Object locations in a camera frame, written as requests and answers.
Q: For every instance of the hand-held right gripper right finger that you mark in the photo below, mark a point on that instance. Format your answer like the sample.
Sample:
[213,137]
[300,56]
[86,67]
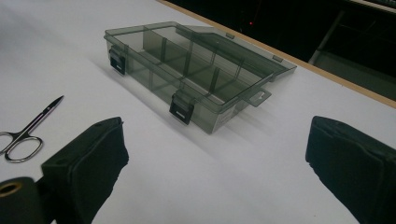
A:
[355,165]

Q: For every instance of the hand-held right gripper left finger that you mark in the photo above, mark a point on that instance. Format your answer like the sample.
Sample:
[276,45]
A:
[90,161]

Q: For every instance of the smoky transparent plastic organizer box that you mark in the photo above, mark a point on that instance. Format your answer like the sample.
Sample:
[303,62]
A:
[193,71]

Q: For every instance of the small silver scissors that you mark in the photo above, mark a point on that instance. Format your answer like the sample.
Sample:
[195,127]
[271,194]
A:
[25,133]

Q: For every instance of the dark metal stand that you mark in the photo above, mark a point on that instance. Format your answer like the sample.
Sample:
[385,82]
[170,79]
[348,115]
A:
[351,49]

